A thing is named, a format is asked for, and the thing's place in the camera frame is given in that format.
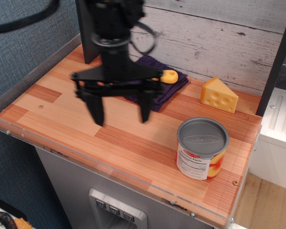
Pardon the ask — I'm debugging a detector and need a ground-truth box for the toy knife yellow handle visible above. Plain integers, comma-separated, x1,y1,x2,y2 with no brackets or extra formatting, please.
152,70,179,84

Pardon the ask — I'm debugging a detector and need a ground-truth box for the silver dispenser button panel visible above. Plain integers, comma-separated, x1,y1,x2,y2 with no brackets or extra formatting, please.
89,188,148,229

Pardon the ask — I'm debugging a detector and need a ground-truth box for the white cabinet with ridged top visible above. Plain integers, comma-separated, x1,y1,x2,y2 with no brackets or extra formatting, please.
249,88,286,188

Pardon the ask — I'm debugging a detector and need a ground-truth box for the clear acrylic table guard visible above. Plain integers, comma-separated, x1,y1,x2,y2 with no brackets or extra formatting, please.
0,36,262,229

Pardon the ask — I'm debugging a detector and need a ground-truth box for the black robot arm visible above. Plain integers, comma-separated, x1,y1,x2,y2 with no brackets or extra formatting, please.
71,0,163,126

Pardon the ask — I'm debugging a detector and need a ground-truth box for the folded dark purple towel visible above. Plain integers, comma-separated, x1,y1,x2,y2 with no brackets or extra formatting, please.
135,56,189,112

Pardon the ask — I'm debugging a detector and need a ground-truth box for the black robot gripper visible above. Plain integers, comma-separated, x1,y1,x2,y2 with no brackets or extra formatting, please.
71,40,163,126

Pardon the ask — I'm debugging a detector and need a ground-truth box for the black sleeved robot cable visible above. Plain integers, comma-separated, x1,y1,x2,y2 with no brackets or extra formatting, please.
0,0,60,34

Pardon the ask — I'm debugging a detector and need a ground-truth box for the yellow toy cheese wedge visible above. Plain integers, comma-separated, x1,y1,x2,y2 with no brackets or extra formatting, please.
200,77,239,114

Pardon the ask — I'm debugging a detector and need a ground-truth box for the dark grey right post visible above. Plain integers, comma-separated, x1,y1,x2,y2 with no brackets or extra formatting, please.
255,28,286,117

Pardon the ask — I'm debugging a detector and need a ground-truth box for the orange object at corner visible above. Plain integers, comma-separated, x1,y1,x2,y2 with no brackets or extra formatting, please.
14,218,33,229

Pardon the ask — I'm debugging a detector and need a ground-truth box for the toy food can grey lid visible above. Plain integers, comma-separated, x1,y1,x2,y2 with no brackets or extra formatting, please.
176,116,230,181

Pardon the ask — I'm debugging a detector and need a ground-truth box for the grey toy fridge cabinet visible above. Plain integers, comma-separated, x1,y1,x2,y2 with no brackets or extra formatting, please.
36,148,211,229

